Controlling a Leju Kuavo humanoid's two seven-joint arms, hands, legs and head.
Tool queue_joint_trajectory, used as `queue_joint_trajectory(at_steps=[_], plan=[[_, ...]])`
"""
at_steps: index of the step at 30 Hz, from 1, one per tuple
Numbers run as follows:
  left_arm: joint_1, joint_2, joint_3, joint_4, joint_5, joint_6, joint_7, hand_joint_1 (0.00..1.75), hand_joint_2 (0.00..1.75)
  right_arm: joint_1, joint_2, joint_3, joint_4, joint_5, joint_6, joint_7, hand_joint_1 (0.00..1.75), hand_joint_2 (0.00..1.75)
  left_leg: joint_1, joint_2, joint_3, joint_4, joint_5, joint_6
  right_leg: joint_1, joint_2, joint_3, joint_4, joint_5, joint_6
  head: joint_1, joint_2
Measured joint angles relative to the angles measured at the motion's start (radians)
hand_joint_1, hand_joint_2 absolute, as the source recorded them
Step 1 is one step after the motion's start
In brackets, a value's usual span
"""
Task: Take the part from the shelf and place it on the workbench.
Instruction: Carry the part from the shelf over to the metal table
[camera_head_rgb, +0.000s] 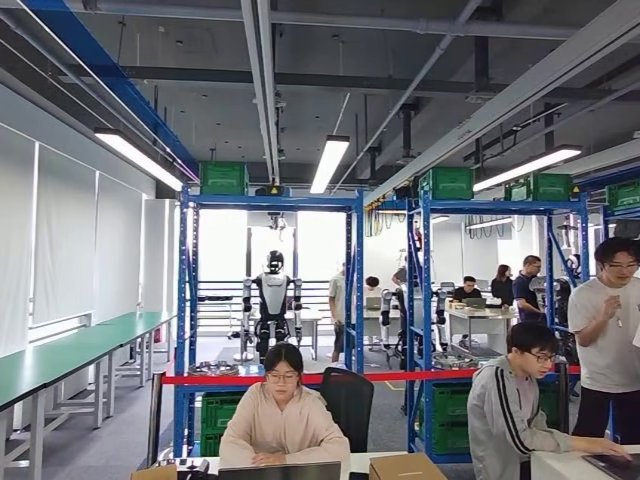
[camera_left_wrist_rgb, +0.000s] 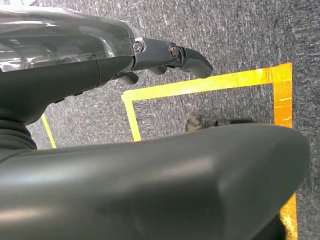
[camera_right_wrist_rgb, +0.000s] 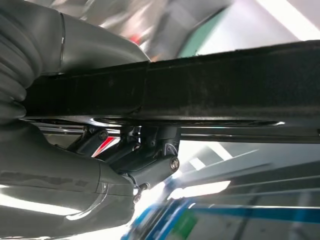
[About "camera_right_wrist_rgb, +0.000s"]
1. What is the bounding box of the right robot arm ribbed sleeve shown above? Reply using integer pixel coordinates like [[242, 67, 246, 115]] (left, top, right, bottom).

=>
[[0, 0, 43, 125]]

